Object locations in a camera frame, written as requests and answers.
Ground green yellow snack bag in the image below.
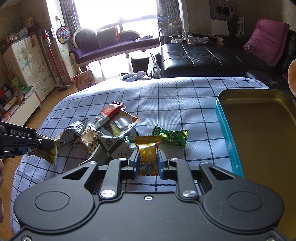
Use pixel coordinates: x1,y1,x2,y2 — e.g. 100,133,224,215
27,141,58,166

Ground white green snack packet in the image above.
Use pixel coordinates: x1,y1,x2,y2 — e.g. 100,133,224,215
90,127,139,165

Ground yellow orange candy packet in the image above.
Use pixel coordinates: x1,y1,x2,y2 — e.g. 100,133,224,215
134,136,162,176

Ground black white snack packet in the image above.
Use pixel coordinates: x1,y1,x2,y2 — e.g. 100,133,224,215
52,118,89,142

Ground green candy packet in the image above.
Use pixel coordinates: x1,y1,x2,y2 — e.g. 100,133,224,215
152,126,189,149

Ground leopard print snack packet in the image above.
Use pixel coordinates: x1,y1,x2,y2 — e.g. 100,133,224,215
71,128,100,154

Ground yellow silver snack packet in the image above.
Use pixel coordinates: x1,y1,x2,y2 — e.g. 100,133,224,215
109,109,140,137

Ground red white snack bar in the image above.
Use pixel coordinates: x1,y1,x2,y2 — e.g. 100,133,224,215
88,101,124,130

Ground blue checkered tablecloth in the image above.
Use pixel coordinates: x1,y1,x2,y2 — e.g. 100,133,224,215
10,77,269,234

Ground tree print paper bag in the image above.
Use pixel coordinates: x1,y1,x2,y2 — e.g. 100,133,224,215
72,70,96,91

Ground white cartoon cabinet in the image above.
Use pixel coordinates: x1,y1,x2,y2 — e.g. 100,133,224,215
3,34,56,101

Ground white headphones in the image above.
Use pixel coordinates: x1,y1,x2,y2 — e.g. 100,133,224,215
120,71,147,82

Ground teal and gold tin box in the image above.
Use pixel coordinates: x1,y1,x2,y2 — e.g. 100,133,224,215
216,89,295,240

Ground purple chaise lounge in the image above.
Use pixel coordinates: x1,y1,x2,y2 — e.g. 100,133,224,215
69,27,160,73

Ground red stick vacuum cleaner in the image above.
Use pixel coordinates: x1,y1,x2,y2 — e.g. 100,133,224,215
42,30,70,91

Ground black leather sofa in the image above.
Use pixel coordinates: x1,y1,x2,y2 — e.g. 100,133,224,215
156,30,295,93

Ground round colourful dartboard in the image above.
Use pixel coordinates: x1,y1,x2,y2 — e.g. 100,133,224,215
56,26,71,44

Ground patterned curtain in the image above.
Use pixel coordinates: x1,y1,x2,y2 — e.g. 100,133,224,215
60,0,80,33

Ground round orange pink plush cushion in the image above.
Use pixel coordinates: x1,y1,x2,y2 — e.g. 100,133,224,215
287,60,296,97

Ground magenta cushion left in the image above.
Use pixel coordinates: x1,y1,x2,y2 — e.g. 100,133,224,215
243,19,290,66

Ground framed penguin picture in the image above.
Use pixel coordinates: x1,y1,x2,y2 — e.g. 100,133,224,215
209,0,237,22

